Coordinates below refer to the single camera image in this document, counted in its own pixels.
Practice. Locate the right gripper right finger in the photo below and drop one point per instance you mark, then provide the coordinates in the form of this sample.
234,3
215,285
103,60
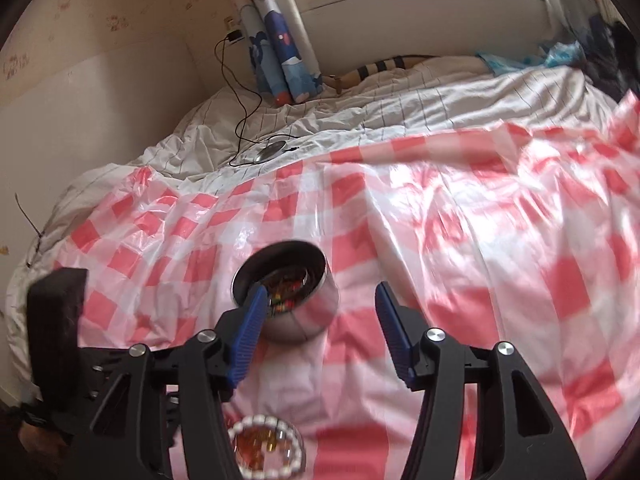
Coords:
519,433

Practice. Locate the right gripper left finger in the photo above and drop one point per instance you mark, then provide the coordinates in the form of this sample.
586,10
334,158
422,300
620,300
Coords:
126,431

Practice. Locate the round metal tin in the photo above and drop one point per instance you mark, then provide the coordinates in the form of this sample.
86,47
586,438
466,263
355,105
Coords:
302,296

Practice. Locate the red white checkered plastic sheet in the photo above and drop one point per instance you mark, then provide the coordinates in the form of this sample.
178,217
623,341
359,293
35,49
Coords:
503,233

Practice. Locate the round grey device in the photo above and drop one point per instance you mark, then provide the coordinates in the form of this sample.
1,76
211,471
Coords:
270,151

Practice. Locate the white headboard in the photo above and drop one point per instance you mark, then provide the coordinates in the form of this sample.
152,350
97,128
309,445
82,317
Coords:
108,108

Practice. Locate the white striped duvet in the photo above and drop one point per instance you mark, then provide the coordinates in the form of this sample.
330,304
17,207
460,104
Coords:
213,148

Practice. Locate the blue cartoon curtain left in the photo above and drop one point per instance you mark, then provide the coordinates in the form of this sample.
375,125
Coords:
278,66

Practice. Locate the striped pillow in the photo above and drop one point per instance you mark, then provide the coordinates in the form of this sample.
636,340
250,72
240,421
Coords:
354,77

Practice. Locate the black jacket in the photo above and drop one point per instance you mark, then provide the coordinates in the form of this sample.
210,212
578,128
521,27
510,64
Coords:
616,83

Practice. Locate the blue plastic bag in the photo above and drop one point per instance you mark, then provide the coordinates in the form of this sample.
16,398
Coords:
558,55

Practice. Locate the wall socket with plug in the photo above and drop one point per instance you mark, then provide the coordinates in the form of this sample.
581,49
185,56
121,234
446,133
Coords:
234,30

